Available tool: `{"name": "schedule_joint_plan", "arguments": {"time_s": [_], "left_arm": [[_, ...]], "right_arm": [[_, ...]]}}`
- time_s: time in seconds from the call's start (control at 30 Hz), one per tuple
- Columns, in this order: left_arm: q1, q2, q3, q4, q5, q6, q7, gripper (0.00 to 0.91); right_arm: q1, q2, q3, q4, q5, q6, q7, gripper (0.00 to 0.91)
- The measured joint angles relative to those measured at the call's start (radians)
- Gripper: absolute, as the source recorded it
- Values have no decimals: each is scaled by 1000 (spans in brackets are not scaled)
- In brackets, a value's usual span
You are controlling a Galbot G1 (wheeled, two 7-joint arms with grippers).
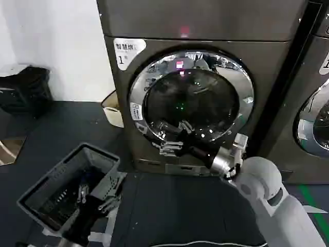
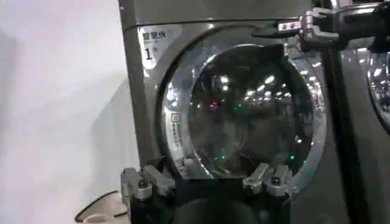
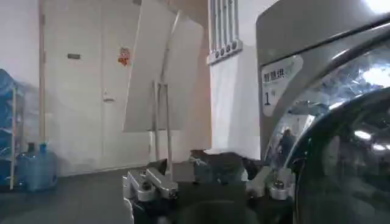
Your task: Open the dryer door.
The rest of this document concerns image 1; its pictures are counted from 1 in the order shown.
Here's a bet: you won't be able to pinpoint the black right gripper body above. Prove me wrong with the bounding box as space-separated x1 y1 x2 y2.
176 129 222 168

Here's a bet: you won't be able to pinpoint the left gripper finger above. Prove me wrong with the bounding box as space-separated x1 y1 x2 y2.
97 196 122 213
77 184 89 204

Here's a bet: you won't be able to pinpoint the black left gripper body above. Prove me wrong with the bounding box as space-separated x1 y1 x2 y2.
62 195 109 241

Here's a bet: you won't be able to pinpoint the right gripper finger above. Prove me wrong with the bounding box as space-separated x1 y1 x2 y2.
178 120 194 134
159 139 185 156

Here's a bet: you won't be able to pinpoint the dark clothes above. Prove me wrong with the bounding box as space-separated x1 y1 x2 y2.
77 166 106 188

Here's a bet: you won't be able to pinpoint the dryer service flap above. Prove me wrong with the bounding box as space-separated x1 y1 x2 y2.
164 163 209 176

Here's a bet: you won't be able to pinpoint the round glass dryer door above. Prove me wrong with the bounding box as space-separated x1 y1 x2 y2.
127 45 255 150
292 76 329 159

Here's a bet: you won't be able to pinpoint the grey plastic laundry basket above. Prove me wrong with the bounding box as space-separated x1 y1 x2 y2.
16 143 127 233

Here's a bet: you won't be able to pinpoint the small white door sticker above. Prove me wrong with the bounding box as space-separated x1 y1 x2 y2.
130 101 144 122

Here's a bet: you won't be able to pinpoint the white plastic container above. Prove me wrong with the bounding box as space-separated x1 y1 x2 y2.
100 90 124 129

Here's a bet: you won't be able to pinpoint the white number label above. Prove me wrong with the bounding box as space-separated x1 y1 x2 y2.
318 50 329 76
113 38 148 72

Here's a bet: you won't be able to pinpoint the grey steel dryer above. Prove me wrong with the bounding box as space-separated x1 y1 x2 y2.
96 0 325 178
266 0 329 185

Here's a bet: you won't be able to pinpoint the black plastic crate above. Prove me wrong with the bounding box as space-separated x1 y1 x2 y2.
0 66 55 119

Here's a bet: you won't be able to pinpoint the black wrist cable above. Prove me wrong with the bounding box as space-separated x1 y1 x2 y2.
222 153 244 181

